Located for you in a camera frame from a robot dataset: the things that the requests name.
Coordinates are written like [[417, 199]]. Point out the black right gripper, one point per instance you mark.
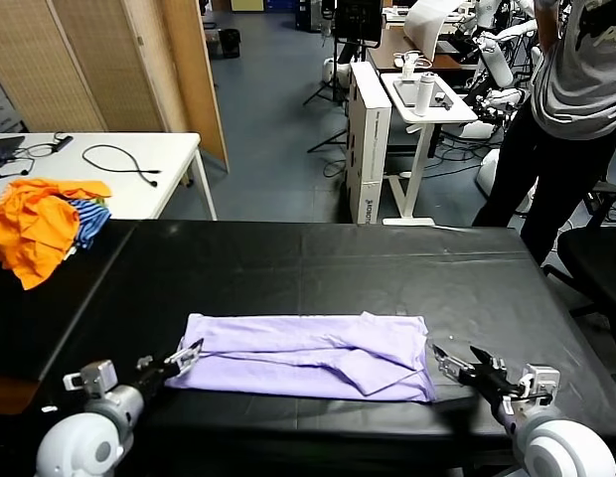
[[489, 387]]

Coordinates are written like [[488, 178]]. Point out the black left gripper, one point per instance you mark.
[[154, 378]]

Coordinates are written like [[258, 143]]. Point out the lavender printed t-shirt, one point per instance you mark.
[[288, 348]]

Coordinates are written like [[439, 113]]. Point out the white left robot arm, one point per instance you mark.
[[84, 442]]

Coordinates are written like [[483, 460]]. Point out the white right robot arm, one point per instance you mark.
[[561, 447]]

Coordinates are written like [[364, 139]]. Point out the black plastic table cover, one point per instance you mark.
[[511, 258]]

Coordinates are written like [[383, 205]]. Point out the black topped wooden side table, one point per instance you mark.
[[20, 323]]

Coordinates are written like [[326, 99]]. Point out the blue striped garment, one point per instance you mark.
[[92, 221]]

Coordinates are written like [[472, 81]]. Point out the black office chair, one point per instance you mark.
[[596, 258]]

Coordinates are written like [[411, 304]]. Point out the white table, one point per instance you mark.
[[139, 194]]

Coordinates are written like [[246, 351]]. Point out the green garment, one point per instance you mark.
[[101, 202]]

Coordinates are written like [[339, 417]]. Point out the orange garment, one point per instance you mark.
[[35, 228]]

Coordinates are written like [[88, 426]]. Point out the person in grey shirt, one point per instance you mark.
[[561, 174]]

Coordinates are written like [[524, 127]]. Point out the tall white cardboard box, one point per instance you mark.
[[370, 149]]

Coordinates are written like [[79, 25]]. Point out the white standing desk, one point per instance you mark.
[[464, 113]]

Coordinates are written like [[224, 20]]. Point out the dark laptop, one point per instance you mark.
[[2, 145]]

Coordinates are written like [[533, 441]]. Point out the small black desk object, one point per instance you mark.
[[441, 97]]

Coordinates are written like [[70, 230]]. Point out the white bottle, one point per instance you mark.
[[423, 94]]

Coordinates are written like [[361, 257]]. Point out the grey tablet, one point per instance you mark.
[[405, 94]]

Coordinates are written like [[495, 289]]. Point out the white humanoid robot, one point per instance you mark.
[[499, 64]]

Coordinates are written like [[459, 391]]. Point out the wooden partition screen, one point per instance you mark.
[[89, 64]]

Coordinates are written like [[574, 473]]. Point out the white headset on stand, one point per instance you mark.
[[410, 63]]

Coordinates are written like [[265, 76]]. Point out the black trash bin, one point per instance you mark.
[[230, 43]]

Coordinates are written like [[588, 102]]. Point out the white round device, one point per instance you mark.
[[338, 69]]

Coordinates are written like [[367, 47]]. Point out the brown desk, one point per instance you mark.
[[387, 49]]

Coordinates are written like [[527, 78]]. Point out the white curved sheet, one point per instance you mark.
[[424, 30]]

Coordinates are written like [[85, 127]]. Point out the black panel on tripod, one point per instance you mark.
[[357, 20]]

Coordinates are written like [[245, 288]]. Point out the blue storage crate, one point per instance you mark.
[[280, 4]]

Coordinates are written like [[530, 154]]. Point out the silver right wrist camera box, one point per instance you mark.
[[539, 381]]

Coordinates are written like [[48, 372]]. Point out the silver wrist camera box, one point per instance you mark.
[[92, 377], [539, 381]]

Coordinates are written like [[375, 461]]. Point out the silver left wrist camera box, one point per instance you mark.
[[92, 377]]

